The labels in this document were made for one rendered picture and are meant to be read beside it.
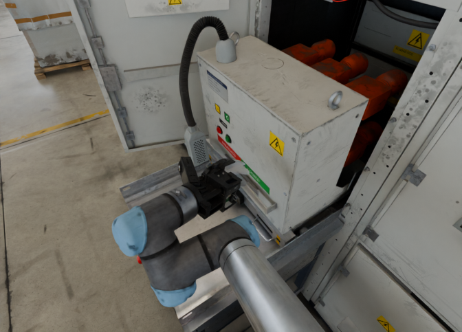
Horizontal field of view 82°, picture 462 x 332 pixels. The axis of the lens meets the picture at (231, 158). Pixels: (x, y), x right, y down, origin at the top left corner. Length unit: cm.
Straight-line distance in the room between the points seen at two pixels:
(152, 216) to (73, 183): 213
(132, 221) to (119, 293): 147
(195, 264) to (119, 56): 85
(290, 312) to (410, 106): 58
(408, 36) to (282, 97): 87
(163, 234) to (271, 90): 45
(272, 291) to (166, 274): 20
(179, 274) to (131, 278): 144
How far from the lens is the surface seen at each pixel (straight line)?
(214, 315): 94
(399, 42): 150
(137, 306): 189
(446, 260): 96
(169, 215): 51
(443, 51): 75
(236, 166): 67
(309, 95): 73
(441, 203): 86
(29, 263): 231
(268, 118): 68
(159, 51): 114
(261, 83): 76
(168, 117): 129
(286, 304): 40
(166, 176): 122
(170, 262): 52
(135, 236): 49
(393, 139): 85
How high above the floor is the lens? 174
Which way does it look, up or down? 45 degrees down
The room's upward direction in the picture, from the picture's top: straight up
